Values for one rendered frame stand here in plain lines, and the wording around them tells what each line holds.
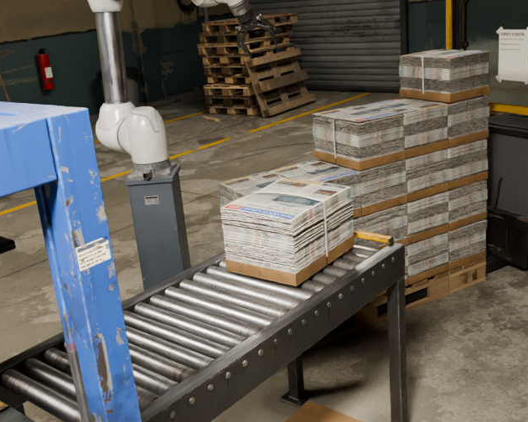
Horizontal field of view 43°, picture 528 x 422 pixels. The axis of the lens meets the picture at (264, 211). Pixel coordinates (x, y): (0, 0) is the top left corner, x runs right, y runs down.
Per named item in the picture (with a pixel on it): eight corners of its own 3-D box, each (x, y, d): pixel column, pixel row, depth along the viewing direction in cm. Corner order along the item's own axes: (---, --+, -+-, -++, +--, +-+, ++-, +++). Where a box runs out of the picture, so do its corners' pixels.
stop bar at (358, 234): (297, 223, 268) (297, 218, 267) (394, 241, 241) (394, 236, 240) (292, 225, 265) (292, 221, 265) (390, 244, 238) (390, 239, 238)
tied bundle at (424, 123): (358, 147, 365) (355, 105, 357) (400, 138, 378) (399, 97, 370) (405, 160, 333) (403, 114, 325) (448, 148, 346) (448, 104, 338)
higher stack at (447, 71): (401, 273, 404) (396, 54, 363) (438, 259, 418) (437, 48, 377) (449, 295, 372) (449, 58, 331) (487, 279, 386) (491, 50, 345)
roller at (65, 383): (37, 369, 187) (33, 353, 186) (148, 426, 158) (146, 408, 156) (21, 378, 184) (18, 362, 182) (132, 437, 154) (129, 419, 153)
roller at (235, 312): (173, 296, 224) (171, 283, 223) (284, 331, 195) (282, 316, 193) (162, 302, 221) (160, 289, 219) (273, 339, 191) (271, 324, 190)
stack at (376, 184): (233, 334, 350) (215, 182, 324) (402, 273, 404) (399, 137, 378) (271, 366, 318) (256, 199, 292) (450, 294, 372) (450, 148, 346)
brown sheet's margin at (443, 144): (359, 146, 364) (358, 139, 363) (400, 136, 377) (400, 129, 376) (405, 158, 333) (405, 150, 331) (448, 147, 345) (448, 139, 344)
